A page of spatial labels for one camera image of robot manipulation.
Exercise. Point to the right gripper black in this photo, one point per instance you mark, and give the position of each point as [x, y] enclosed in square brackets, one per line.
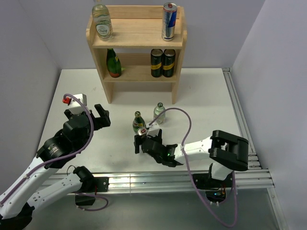
[138, 141]

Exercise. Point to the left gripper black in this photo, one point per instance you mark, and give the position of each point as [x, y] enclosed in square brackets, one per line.
[103, 120]

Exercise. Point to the Red Bull can front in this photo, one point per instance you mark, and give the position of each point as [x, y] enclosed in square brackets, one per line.
[142, 131]

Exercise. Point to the red bull can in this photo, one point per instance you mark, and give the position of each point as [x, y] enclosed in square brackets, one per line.
[169, 21]
[142, 131]

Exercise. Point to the green perrier bottle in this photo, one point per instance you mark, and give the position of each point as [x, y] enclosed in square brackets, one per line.
[137, 122]
[113, 64]

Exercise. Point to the clear bottle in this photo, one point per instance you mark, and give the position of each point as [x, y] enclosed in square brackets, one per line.
[102, 20]
[158, 112]

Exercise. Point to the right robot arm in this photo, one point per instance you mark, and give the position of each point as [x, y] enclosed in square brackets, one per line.
[228, 152]

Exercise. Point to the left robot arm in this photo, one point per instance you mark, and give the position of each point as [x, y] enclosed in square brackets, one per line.
[23, 198]

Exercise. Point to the wooden two-tier shelf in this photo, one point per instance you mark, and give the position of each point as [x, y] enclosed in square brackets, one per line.
[137, 27]

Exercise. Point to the left black yellow can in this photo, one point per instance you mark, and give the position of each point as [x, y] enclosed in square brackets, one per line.
[156, 62]

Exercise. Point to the black yellow can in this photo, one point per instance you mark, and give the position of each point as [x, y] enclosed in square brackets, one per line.
[169, 56]
[156, 62]

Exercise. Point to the right black yellow can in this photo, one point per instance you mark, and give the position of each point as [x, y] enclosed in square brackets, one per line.
[169, 56]

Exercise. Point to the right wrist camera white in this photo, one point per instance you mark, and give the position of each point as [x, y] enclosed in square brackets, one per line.
[153, 129]

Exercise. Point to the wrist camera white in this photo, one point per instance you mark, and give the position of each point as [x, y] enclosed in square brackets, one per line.
[73, 106]
[153, 129]

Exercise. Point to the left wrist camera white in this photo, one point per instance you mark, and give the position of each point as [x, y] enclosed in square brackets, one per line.
[73, 106]

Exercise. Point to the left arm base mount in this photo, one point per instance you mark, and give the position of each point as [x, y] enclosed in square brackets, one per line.
[88, 194]

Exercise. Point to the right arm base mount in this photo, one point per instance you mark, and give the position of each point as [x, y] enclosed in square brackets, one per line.
[215, 190]

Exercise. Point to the aluminium right rail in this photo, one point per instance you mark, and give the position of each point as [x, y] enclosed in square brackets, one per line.
[253, 160]

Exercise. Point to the aluminium rail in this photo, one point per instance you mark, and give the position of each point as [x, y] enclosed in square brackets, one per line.
[253, 160]
[176, 181]

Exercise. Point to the aluminium front rail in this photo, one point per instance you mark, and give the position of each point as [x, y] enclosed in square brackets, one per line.
[176, 181]

